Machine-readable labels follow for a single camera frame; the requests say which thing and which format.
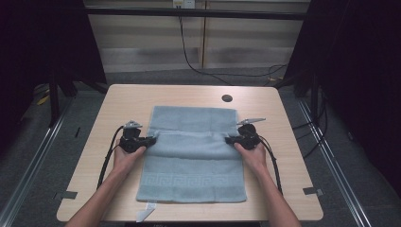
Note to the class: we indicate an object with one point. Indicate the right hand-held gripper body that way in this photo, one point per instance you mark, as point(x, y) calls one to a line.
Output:
point(249, 138)

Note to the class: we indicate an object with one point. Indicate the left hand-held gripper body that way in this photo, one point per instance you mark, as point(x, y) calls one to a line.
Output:
point(132, 143)

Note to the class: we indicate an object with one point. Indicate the light blue towel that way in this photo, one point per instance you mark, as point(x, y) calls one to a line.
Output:
point(192, 164)

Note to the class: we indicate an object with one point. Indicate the person's left hand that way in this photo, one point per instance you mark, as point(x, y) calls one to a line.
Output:
point(124, 162)

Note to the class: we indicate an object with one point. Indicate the person's right hand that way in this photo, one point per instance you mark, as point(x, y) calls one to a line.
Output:
point(256, 159)

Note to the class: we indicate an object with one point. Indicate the round black table grommet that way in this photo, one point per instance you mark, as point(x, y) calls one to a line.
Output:
point(227, 98)

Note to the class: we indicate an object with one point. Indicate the grey tape strip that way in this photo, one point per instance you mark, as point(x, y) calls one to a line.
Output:
point(312, 191)
point(69, 195)

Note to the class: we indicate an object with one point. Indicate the yellow strip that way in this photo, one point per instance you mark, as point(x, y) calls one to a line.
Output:
point(43, 100)

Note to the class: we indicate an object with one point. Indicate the black curtain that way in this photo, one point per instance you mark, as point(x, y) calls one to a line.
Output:
point(362, 78)
point(41, 41)

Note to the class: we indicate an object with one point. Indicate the black metal stand post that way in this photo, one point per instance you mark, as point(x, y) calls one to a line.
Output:
point(54, 101)

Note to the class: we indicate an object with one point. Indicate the aluminium floor rail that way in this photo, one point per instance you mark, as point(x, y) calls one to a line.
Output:
point(334, 167)
point(31, 167)

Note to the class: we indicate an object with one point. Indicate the black horizontal frame bar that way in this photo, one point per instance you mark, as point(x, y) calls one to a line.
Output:
point(195, 13)

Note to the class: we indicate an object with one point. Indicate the white wall socket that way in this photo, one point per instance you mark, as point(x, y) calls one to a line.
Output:
point(184, 3)

